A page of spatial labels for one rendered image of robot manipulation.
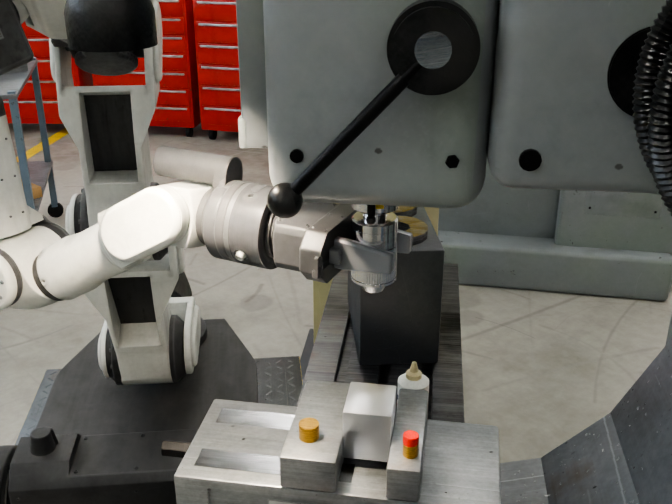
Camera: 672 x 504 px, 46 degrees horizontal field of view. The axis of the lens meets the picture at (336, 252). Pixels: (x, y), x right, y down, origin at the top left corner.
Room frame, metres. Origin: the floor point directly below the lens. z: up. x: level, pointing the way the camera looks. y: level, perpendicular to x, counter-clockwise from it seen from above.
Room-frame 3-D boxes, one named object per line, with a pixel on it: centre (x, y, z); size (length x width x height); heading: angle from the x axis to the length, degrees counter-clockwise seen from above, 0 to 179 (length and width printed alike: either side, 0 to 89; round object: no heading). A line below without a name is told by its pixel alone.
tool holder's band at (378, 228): (0.74, -0.04, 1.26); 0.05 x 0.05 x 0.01
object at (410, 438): (0.68, -0.08, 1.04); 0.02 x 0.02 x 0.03
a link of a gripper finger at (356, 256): (0.71, -0.02, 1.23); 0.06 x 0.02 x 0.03; 65
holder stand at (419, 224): (1.14, -0.09, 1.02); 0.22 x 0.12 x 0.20; 4
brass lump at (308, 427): (0.71, 0.03, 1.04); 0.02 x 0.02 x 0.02
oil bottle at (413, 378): (0.86, -0.10, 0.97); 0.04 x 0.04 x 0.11
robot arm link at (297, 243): (0.78, 0.04, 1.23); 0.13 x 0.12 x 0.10; 155
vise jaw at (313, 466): (0.74, 0.02, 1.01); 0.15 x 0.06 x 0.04; 171
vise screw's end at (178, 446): (0.77, 0.18, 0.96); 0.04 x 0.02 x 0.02; 81
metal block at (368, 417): (0.73, -0.04, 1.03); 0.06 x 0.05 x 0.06; 171
